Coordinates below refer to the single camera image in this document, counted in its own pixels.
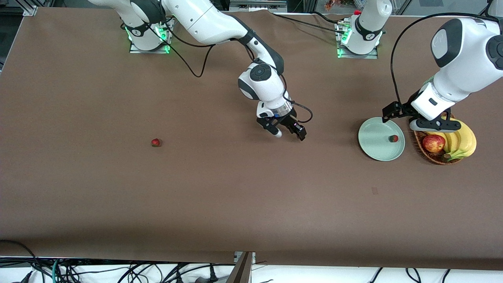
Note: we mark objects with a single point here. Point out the colourful background object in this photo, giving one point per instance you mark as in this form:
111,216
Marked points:
332,4

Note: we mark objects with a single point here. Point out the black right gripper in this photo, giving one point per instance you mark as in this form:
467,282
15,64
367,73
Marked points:
290,121

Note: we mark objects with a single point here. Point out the aluminium profile post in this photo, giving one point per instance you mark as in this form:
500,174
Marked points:
241,271

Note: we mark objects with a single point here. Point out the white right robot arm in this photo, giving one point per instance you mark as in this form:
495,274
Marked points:
204,19

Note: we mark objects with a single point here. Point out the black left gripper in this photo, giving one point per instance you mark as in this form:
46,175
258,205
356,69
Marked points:
401,107

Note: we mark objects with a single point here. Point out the large table cover sheet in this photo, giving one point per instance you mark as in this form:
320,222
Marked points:
251,196

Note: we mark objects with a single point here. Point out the red apple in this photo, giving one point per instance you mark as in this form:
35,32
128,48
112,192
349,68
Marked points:
433,144

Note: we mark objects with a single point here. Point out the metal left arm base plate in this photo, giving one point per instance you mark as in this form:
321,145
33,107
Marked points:
357,56

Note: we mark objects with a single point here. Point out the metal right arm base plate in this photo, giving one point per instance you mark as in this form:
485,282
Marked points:
149,51

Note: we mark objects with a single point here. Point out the grey metal frame box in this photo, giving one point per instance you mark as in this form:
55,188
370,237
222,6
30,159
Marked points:
255,6

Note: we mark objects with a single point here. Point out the pale green round plate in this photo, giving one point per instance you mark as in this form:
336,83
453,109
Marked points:
377,141

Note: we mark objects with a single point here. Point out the brown wicker basket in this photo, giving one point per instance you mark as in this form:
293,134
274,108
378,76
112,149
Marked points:
432,157

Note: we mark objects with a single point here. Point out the red strawberry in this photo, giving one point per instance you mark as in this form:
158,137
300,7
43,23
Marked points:
156,142
394,138

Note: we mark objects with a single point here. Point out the aluminium frame corner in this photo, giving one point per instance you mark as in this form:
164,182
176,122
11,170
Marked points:
29,10

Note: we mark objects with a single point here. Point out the yellow banana bunch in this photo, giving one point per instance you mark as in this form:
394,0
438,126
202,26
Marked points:
465,143

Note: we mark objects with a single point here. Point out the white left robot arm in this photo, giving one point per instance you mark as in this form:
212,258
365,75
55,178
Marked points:
463,67

